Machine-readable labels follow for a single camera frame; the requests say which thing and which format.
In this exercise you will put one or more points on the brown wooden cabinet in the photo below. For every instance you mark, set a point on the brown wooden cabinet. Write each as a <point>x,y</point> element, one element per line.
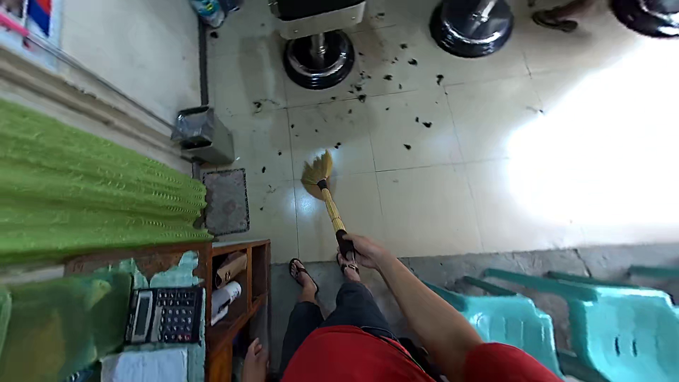
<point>233,331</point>

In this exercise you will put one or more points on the teal tablecloth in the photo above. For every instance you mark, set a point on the teal tablecloth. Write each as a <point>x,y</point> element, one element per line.
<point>196,361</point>

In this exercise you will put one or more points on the scattered black hair clumps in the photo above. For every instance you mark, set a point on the scattered black hair clumps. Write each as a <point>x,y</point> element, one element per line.
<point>362,98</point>

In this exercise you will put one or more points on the green curtain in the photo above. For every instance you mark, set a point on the green curtain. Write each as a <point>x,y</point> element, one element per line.
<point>95,196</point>

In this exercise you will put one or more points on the person's body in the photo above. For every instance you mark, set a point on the person's body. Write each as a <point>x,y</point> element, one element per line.
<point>355,358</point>

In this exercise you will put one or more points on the green translucent plastic cover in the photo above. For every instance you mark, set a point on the green translucent plastic cover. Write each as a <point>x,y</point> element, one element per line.
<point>58,329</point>

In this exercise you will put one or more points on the person's right hand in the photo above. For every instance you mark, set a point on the person's right hand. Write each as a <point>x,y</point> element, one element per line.
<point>375,253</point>

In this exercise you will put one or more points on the pink stick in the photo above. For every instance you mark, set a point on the pink stick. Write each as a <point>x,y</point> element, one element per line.
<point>12,25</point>

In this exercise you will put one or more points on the red blue poster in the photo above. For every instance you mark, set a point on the red blue poster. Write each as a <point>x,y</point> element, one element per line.
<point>40,18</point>

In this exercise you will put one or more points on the person's left hand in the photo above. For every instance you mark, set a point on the person's left hand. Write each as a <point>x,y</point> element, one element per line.
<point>255,365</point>

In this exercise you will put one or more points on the black barber chair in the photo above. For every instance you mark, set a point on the black barber chair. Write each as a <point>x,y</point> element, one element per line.
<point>318,63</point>
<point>469,34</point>
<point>650,18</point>

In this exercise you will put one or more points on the yellow straw broom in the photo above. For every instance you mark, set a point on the yellow straw broom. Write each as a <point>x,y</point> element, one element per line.
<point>333,211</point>

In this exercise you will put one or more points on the person's right fingers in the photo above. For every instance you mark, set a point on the person's right fingers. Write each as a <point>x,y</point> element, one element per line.
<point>356,240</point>

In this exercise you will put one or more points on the white roll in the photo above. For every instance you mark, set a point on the white roll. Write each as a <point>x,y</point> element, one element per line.
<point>225,297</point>

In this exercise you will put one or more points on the person's left fingers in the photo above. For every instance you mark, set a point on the person's left fingers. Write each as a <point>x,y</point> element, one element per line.
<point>254,347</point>

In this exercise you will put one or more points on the person's right forearm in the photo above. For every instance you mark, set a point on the person's right forearm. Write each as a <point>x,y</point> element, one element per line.
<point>424,302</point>

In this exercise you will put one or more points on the grey doormat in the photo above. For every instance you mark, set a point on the grey doormat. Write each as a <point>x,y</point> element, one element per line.
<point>227,204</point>

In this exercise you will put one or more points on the blue white plastic package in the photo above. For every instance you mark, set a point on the blue white plastic package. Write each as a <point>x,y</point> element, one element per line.
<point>209,10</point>

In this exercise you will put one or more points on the person's legs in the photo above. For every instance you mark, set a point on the person's legs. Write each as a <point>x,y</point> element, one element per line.
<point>354,307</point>

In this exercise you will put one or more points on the clear plastic bag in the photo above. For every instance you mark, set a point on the clear plastic bag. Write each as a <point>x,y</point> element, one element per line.
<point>192,126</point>

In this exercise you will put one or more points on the teal plastic chair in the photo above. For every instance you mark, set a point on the teal plastic chair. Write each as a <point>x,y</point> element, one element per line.
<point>509,323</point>
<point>626,323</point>

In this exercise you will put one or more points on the white paper stack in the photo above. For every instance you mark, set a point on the white paper stack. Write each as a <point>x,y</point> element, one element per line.
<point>146,366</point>

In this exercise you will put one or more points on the black desk calculator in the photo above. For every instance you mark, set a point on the black desk calculator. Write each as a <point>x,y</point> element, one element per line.
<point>165,315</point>

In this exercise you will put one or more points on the grey trash bin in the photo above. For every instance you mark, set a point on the grey trash bin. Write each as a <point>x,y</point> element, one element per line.
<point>216,140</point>

